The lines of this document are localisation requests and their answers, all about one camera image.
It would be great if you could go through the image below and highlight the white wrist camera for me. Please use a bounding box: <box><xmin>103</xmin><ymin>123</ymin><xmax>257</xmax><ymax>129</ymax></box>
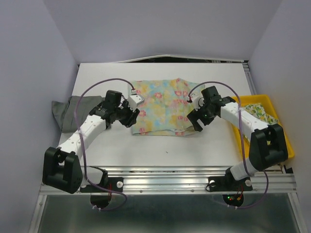
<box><xmin>127</xmin><ymin>94</ymin><xmax>145</xmax><ymax>110</ymax></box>
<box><xmin>190</xmin><ymin>94</ymin><xmax>204</xmax><ymax>110</ymax></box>

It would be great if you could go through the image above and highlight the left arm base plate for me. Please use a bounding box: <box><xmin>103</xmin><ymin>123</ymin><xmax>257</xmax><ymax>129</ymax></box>
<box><xmin>80</xmin><ymin>166</ymin><xmax>124</xmax><ymax>210</ymax></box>

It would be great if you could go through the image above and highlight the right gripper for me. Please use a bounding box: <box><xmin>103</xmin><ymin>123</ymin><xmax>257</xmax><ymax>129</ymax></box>
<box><xmin>187</xmin><ymin>100</ymin><xmax>216</xmax><ymax>132</ymax></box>

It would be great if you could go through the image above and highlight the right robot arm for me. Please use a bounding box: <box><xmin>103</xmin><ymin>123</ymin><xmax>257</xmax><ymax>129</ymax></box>
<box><xmin>187</xmin><ymin>86</ymin><xmax>289</xmax><ymax>192</ymax></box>

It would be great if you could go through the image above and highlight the folded grey skirt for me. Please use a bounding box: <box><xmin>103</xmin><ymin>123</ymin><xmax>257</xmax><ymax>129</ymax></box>
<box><xmin>52</xmin><ymin>96</ymin><xmax>104</xmax><ymax>133</ymax></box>

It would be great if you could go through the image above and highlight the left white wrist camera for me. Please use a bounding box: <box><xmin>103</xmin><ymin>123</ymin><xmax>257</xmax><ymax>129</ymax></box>
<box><xmin>127</xmin><ymin>94</ymin><xmax>145</xmax><ymax>110</ymax></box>

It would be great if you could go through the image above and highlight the purple cable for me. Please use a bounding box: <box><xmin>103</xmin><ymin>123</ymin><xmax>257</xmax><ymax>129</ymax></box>
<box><xmin>74</xmin><ymin>78</ymin><xmax>137</xmax><ymax>211</ymax></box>
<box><xmin>188</xmin><ymin>81</ymin><xmax>270</xmax><ymax>210</ymax></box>

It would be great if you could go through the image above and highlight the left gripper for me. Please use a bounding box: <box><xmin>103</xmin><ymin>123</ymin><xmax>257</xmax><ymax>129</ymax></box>
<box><xmin>114</xmin><ymin>99</ymin><xmax>139</xmax><ymax>128</ymax></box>

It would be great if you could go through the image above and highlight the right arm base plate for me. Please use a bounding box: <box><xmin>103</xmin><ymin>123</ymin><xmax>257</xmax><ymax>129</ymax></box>
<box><xmin>205</xmin><ymin>168</ymin><xmax>253</xmax><ymax>209</ymax></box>

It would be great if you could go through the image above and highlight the aluminium rail frame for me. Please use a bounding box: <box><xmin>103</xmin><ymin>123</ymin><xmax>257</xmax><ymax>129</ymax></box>
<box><xmin>29</xmin><ymin>166</ymin><xmax>308</xmax><ymax>233</ymax></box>

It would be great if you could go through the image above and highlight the pastel floral skirt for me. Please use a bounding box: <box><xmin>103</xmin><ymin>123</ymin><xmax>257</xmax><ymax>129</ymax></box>
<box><xmin>131</xmin><ymin>78</ymin><xmax>197</xmax><ymax>136</ymax></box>

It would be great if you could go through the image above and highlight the lemon print skirt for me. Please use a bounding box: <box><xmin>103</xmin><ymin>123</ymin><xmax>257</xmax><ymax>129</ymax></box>
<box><xmin>242</xmin><ymin>103</ymin><xmax>279</xmax><ymax>144</ymax></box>

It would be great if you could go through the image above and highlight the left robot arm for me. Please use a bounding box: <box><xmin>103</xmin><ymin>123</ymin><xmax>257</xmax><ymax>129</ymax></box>
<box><xmin>42</xmin><ymin>90</ymin><xmax>144</xmax><ymax>194</ymax></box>

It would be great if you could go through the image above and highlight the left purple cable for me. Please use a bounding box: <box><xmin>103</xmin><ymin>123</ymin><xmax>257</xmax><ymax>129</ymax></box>
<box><xmin>74</xmin><ymin>78</ymin><xmax>137</xmax><ymax>211</ymax></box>

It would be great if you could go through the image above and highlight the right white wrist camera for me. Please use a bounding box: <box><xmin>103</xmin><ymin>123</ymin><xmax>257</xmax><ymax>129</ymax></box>
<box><xmin>190</xmin><ymin>94</ymin><xmax>204</xmax><ymax>110</ymax></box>

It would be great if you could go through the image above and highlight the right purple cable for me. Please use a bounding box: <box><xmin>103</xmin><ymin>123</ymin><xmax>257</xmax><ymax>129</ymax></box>
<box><xmin>188</xmin><ymin>81</ymin><xmax>270</xmax><ymax>210</ymax></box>

